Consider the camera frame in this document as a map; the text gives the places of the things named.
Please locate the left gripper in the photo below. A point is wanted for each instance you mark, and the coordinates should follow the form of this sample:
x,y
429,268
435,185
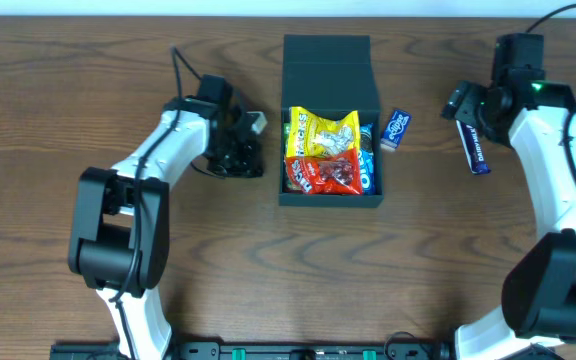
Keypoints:
x,y
238,155

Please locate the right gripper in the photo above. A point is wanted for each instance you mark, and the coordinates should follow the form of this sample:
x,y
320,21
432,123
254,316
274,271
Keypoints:
x,y
466,107

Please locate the Haribo gummy worms bag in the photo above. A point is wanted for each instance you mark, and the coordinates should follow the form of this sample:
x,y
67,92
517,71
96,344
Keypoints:
x,y
289,185

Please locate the yellow Hacks candy bag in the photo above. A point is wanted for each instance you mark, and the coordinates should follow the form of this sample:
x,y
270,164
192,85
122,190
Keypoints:
x,y
312,135

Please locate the purple Dairy Milk bar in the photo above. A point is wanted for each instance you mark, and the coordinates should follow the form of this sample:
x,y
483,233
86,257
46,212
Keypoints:
x,y
472,149

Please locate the dark green box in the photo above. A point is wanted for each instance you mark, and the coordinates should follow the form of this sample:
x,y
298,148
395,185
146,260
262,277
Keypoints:
x,y
331,75

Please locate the red Hacks candy bag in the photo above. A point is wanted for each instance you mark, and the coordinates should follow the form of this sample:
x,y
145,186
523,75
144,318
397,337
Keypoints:
x,y
333,175

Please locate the blue Eclipse mints box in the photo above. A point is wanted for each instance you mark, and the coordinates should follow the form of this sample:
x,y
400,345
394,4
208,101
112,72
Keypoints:
x,y
394,130

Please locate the blue Oreo cookie pack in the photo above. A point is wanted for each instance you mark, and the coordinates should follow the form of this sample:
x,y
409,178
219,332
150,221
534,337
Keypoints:
x,y
366,160

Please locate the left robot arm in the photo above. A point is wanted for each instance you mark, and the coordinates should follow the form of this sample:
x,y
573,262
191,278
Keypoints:
x,y
120,233

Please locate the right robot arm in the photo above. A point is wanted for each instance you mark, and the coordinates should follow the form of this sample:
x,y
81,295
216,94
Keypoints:
x,y
535,118

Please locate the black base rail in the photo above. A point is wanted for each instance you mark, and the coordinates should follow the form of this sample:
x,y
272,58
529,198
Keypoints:
x,y
401,350

